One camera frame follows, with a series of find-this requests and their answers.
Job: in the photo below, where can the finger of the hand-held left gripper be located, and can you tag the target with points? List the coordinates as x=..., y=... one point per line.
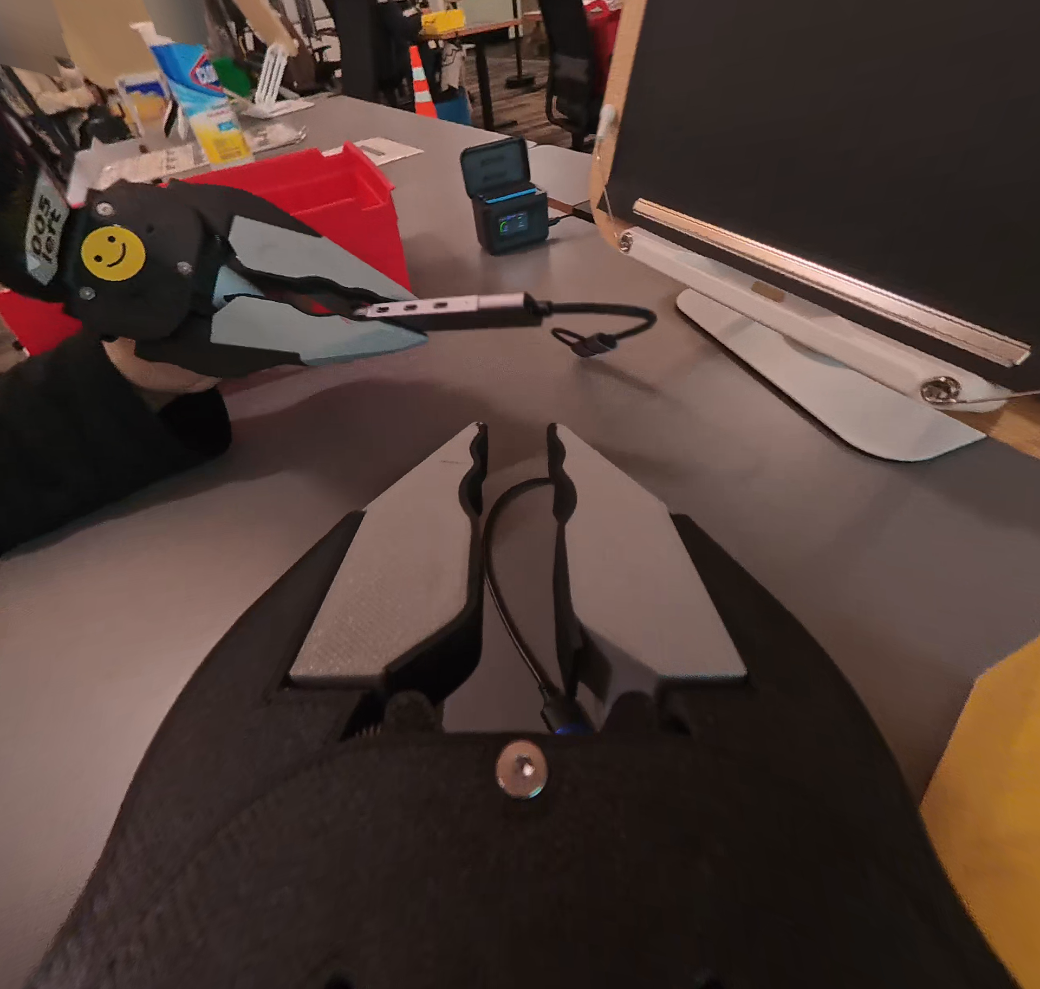
x=309, y=339
x=309, y=253

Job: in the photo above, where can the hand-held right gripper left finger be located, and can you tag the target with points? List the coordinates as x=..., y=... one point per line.
x=390, y=591

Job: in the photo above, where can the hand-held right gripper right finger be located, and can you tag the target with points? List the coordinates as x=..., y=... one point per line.
x=650, y=591

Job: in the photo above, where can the red plastic bin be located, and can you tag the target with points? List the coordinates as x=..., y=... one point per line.
x=357, y=217

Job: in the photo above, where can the grey USB hub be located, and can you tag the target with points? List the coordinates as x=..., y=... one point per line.
x=593, y=344

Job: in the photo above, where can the yellow plastic bin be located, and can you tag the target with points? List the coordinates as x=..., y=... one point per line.
x=443, y=23
x=991, y=802

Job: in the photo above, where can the person's left forearm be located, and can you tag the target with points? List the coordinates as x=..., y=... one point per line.
x=81, y=452

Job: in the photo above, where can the person's left hand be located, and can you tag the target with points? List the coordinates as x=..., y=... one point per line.
x=162, y=375

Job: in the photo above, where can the white printed sheets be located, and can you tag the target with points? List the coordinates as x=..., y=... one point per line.
x=162, y=161

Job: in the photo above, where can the printed paper sheet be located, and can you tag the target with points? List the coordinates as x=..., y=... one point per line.
x=386, y=150

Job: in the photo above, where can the tan panel on white stand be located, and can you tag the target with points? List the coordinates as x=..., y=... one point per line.
x=272, y=78

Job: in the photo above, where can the clear box yellow label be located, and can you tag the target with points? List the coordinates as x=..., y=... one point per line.
x=146, y=103

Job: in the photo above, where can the blue white printed packet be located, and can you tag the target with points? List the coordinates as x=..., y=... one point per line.
x=203, y=87

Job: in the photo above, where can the black charging case with screen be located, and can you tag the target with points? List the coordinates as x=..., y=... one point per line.
x=508, y=229

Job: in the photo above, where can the orange traffic cone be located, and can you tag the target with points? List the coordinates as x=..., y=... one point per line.
x=422, y=87

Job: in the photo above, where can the blue plastic bin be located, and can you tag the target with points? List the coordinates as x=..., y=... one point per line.
x=455, y=107

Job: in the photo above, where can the wooden desk with black legs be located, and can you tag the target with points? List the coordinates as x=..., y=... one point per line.
x=487, y=26

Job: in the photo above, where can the black office chair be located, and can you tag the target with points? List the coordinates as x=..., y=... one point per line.
x=569, y=70

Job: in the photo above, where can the wooden book stand black panel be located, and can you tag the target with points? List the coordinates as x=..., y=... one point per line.
x=812, y=70

